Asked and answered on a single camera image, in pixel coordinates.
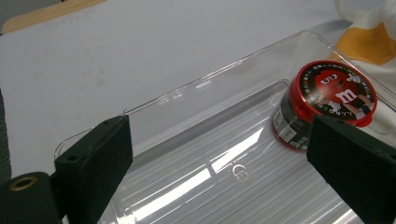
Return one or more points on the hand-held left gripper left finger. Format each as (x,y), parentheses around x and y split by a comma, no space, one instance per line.
(96,161)

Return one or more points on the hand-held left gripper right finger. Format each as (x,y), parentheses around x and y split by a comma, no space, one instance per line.
(358,165)

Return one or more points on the red lidded candy jar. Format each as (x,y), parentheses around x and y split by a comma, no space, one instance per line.
(330,90)

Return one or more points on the white tote bag coloured patches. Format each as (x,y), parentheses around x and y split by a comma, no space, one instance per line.
(370,43)

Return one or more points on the clear plastic tray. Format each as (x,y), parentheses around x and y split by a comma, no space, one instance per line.
(218,140)

